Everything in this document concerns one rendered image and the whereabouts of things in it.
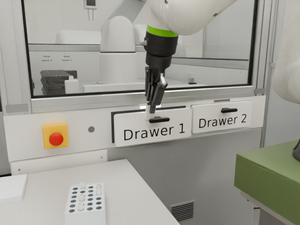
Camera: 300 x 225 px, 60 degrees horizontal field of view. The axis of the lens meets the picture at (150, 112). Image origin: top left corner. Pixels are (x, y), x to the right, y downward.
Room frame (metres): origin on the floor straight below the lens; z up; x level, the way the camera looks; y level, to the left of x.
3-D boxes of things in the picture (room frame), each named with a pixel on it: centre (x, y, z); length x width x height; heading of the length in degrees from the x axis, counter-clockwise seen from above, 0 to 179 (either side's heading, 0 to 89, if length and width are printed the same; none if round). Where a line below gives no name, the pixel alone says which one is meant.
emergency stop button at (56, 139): (0.74, 0.28, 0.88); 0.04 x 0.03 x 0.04; 112
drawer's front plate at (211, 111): (1.03, -0.30, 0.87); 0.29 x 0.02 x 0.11; 112
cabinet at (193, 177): (1.38, 0.13, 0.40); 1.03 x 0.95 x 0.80; 112
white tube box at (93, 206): (0.55, 0.15, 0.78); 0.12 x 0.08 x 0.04; 11
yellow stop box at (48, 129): (0.77, 0.29, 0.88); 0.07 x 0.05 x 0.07; 112
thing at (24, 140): (1.38, 0.14, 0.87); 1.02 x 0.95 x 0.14; 112
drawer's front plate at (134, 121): (0.88, -0.02, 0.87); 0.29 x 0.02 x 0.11; 112
